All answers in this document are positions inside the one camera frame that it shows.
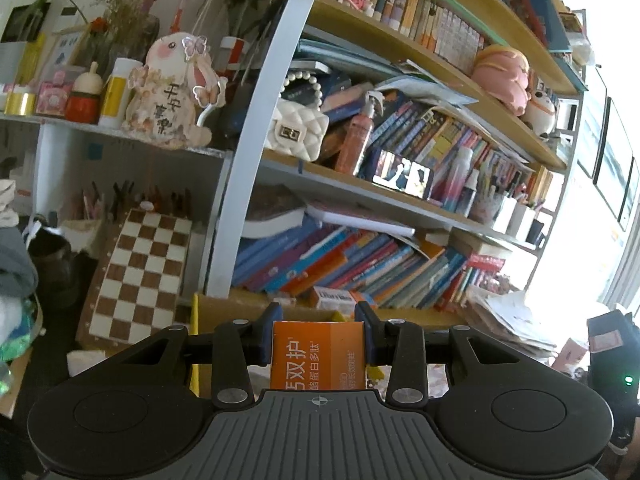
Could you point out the white bookshelf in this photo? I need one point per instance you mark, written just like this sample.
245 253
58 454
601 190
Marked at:
445 153

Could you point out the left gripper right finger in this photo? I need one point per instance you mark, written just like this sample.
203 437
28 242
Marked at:
400 345

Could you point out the wooden chessboard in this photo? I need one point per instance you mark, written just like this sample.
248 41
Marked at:
134 292

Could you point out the row of leaning books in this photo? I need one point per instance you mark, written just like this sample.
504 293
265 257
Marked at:
397 272

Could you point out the pink cylinder container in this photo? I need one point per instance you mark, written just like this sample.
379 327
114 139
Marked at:
569 357

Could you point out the bunny ceramic figurine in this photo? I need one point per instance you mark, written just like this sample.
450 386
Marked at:
173 93

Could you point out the white quilted handbag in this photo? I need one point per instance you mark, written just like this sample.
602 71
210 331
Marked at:
297 129

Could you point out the pink spray bottle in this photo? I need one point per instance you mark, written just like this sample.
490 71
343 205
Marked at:
358 134

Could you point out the white tissue pack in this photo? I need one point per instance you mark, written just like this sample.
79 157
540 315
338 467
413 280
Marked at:
80 360

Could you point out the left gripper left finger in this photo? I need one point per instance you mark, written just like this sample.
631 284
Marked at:
236 346

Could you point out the red dictionary books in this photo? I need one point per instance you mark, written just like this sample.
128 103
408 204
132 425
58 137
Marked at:
475 272

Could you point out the toothpaste box on shelf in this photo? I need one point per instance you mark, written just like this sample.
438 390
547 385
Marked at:
338 300

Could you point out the stack of papers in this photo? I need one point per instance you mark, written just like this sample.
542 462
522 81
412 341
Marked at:
506 318

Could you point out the orange white usmile box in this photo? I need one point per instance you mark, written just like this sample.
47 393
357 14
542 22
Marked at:
318 356

